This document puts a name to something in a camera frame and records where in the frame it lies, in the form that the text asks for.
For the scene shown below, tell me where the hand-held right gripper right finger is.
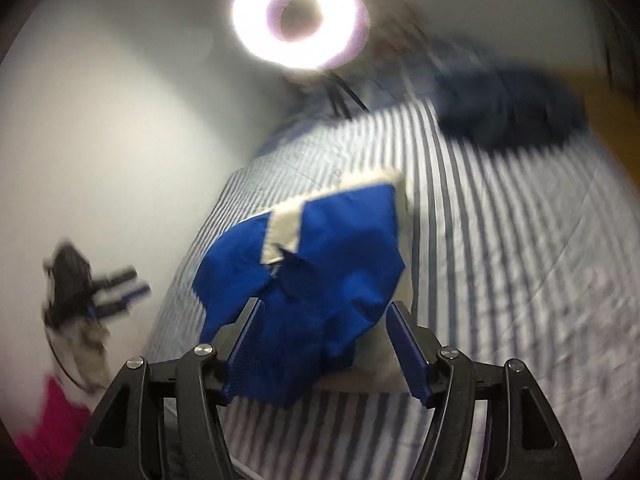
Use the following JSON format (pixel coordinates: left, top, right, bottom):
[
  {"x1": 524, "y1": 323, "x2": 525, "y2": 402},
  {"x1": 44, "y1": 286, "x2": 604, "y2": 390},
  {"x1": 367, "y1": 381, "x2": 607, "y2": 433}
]
[{"x1": 386, "y1": 301, "x2": 581, "y2": 480}]

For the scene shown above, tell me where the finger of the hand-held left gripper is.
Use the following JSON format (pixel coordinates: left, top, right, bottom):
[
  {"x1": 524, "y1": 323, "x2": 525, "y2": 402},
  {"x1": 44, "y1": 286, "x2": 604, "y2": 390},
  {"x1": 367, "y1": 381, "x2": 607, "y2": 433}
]
[
  {"x1": 91, "y1": 283, "x2": 152, "y2": 319},
  {"x1": 94, "y1": 266, "x2": 139, "y2": 289}
]

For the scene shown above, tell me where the person's left forearm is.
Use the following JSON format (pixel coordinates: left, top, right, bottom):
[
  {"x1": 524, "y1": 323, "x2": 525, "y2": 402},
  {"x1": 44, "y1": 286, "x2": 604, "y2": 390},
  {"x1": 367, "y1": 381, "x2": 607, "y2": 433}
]
[{"x1": 17, "y1": 375, "x2": 101, "y2": 480}]

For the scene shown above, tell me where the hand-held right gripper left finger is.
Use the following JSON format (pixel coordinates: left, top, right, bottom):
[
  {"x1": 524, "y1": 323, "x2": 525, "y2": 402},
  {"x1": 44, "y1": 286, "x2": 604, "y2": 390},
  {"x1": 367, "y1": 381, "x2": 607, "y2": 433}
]
[{"x1": 65, "y1": 298, "x2": 265, "y2": 480}]

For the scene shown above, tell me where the stack of folded floral quilts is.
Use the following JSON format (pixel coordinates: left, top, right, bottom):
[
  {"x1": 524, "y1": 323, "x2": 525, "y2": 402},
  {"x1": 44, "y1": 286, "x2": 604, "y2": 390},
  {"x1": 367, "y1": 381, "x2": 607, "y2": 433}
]
[{"x1": 370, "y1": 0, "x2": 438, "y2": 63}]

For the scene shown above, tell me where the person's left hand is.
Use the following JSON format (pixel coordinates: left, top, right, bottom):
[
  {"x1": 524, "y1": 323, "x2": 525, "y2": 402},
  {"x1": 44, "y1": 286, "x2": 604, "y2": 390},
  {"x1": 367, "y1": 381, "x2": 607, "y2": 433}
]
[{"x1": 60, "y1": 320, "x2": 113, "y2": 393}]

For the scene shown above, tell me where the bed with striped sheet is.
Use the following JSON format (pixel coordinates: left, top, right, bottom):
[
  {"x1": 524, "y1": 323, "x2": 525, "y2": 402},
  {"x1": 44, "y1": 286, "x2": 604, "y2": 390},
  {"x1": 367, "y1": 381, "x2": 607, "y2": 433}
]
[{"x1": 135, "y1": 45, "x2": 640, "y2": 480}]

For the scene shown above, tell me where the ring light on tripod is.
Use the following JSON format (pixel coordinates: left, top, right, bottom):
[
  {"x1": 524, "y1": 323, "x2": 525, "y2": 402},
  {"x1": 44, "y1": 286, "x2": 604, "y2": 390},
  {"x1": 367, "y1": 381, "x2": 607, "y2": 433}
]
[{"x1": 231, "y1": 0, "x2": 372, "y2": 117}]

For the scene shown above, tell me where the beige and blue jacket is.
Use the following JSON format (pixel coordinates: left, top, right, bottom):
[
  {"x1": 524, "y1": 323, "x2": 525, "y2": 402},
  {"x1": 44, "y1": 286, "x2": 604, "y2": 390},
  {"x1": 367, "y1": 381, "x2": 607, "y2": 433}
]
[{"x1": 192, "y1": 167, "x2": 426, "y2": 408}]

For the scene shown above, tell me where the dark navy garment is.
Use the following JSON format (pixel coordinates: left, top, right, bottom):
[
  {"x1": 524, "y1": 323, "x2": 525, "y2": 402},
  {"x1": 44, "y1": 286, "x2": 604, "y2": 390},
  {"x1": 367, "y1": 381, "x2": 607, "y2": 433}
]
[{"x1": 435, "y1": 67, "x2": 590, "y2": 152}]

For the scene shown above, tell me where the blue checked bed sheet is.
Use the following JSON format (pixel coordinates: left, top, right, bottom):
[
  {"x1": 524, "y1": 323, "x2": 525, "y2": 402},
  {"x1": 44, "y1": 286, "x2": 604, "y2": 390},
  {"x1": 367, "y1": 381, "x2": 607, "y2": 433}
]
[{"x1": 360, "y1": 37, "x2": 481, "y2": 108}]

